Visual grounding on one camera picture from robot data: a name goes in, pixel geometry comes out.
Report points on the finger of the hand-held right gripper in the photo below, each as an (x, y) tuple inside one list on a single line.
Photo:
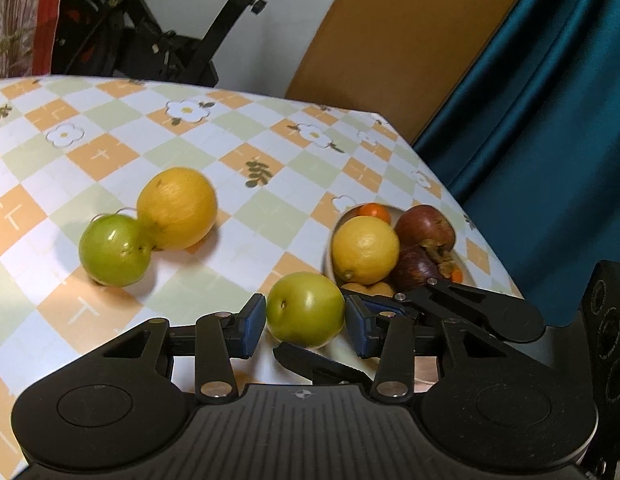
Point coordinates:
[(310, 360), (387, 305)]

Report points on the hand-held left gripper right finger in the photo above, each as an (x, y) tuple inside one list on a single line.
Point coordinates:
[(355, 325)]

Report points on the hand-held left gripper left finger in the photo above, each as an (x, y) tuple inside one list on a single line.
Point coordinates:
[(254, 325)]

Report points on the large green apple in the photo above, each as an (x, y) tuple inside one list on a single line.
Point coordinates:
[(305, 307)]

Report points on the tangerine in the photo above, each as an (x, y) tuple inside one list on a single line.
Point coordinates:
[(457, 276), (375, 210)]

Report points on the light red apple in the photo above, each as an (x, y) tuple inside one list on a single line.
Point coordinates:
[(425, 225)]

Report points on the beige plate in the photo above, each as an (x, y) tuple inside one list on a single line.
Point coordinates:
[(467, 260)]

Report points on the yellow lemon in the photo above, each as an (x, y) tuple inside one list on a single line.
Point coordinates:
[(365, 250)]

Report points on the yellow orange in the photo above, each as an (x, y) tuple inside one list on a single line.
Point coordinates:
[(177, 207)]

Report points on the small green apple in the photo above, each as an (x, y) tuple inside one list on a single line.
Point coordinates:
[(115, 250)]

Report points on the teal curtain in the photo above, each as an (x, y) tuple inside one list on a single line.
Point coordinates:
[(540, 135)]

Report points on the checkered floral tablecloth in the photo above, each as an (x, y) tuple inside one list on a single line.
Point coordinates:
[(140, 125)]

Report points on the brown wooden door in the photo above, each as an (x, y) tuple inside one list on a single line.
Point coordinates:
[(390, 50)]

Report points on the black exercise bike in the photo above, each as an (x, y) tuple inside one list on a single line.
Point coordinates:
[(155, 45)]

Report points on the printed wall cloth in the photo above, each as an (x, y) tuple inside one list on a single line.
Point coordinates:
[(20, 20)]

